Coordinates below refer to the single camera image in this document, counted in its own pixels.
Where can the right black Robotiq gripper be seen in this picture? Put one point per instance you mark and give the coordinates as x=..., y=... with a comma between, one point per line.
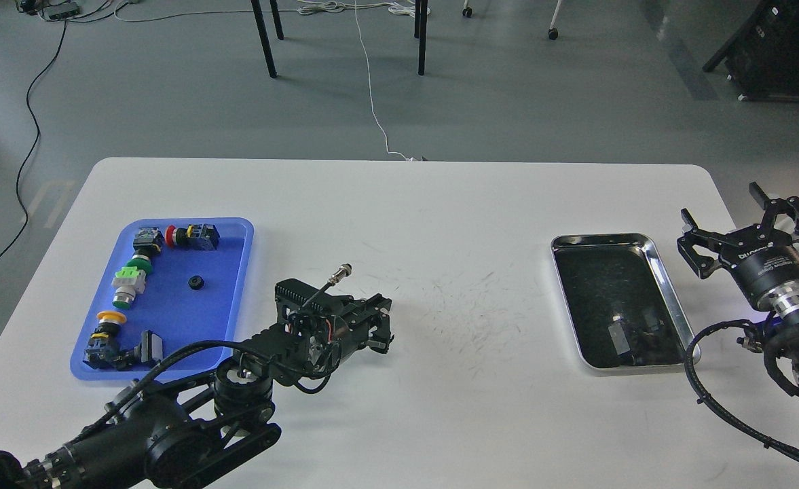
x=759, y=259

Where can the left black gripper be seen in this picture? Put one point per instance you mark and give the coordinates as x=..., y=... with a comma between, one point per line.
x=356, y=324

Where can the small black gear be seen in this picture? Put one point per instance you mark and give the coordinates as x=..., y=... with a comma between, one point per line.
x=196, y=282

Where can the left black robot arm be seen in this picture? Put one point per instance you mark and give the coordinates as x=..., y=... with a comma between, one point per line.
x=207, y=408

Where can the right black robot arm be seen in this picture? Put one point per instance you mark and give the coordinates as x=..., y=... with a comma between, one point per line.
x=776, y=338

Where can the silver metal tray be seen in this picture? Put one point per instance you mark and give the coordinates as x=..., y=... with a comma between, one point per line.
x=625, y=315

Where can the black cabinet in corner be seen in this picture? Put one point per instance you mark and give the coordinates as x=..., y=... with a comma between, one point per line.
x=762, y=56

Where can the red emergency stop button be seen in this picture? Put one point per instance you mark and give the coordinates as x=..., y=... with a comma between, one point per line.
x=192, y=237

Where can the blue plastic tray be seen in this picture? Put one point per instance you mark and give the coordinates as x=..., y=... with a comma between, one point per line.
x=168, y=306

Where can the black square button switch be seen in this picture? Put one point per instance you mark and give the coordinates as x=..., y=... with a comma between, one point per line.
x=149, y=351

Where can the grey black switch block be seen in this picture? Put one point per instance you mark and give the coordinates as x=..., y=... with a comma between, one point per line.
x=148, y=241

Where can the green push button switch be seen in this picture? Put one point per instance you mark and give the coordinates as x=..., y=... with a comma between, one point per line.
x=130, y=280

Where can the yellow push button switch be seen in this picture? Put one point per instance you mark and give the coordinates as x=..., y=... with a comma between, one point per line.
x=102, y=349

